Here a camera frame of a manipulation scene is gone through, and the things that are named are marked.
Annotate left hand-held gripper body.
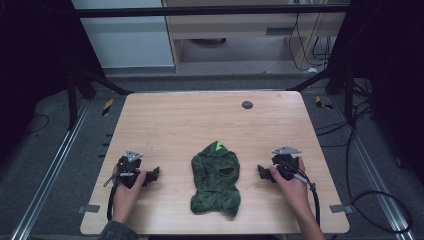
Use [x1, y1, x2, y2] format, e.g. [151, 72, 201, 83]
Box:
[103, 150, 145, 190]

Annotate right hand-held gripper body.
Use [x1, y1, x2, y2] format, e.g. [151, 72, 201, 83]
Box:
[271, 145, 310, 185]

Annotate person's right hand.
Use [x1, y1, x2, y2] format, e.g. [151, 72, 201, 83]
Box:
[269, 156, 310, 214]

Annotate person's left hand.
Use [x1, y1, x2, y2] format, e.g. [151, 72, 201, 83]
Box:
[111, 165, 148, 225]

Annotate dark green hooded pet garment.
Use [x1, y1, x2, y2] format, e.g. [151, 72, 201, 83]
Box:
[190, 140, 242, 218]

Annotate yellow black striped tape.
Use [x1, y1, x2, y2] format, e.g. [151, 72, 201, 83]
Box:
[101, 98, 115, 117]
[314, 95, 335, 111]

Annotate black metal stand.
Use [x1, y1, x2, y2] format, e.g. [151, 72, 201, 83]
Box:
[65, 63, 134, 132]
[286, 61, 356, 126]

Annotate white cabinet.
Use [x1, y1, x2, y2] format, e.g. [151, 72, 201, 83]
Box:
[70, 0, 176, 70]

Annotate black curtain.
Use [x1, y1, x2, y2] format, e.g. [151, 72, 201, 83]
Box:
[0, 0, 108, 168]
[328, 0, 424, 188]

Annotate light wooden desk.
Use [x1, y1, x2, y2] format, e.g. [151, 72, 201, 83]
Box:
[161, 0, 351, 73]

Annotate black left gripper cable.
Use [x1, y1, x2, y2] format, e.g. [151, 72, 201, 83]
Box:
[106, 181, 120, 222]

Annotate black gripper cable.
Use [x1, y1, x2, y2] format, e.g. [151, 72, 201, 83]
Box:
[106, 181, 120, 222]
[298, 168, 322, 228]

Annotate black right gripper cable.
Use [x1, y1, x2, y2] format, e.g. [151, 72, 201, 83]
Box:
[298, 168, 322, 228]

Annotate grey metal table bracket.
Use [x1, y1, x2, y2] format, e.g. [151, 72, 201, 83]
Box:
[329, 203, 354, 215]
[76, 204, 101, 215]

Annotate aluminium floor rail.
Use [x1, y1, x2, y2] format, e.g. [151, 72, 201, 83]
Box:
[328, 94, 418, 240]
[9, 99, 92, 240]

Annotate thin black floor cable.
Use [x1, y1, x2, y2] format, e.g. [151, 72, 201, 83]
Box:
[20, 113, 51, 137]

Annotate black floor cable loop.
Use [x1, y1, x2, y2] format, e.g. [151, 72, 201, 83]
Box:
[344, 99, 414, 235]

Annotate black hanging cables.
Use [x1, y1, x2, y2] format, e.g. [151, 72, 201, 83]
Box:
[287, 0, 334, 72]

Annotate black horizontal frame bar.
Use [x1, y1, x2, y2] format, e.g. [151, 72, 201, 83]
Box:
[73, 3, 351, 19]

